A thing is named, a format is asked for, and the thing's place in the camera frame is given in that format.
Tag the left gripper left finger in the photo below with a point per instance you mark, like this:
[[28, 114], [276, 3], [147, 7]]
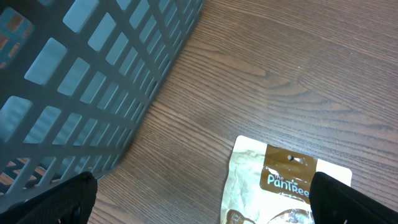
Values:
[[69, 202]]

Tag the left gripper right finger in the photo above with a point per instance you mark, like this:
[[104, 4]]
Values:
[[333, 202]]

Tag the beige snack bag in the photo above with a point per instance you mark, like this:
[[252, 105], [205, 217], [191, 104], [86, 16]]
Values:
[[269, 184]]

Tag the grey plastic mesh basket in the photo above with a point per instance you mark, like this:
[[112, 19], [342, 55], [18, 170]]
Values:
[[77, 77]]

